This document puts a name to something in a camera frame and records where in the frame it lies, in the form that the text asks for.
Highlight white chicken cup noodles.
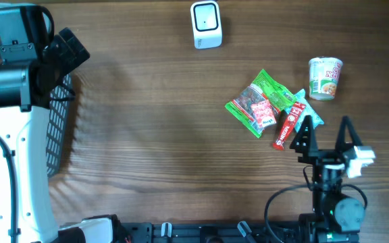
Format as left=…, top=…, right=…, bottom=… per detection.
left=309, top=57, right=343, bottom=101

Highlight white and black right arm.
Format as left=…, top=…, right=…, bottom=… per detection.
left=290, top=115, right=367, bottom=242

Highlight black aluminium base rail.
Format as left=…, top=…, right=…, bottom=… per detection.
left=58, top=221, right=360, bottom=243

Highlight white cube barcode scanner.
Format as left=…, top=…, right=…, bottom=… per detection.
left=190, top=1, right=223, bottom=49

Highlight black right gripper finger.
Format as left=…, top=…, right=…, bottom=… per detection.
left=335, top=116, right=363, bottom=152
left=290, top=115, right=318, bottom=154

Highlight green gummy candy bag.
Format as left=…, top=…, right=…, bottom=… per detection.
left=225, top=70, right=296, bottom=138

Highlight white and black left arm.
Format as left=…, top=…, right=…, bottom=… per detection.
left=0, top=4, right=115, bottom=242

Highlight small orange juice carton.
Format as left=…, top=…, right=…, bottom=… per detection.
left=251, top=100, right=276, bottom=129

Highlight light teal packet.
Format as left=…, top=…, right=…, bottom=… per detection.
left=285, top=89, right=324, bottom=132

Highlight red Nescafe coffee stick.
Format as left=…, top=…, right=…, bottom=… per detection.
left=273, top=102, right=306, bottom=151

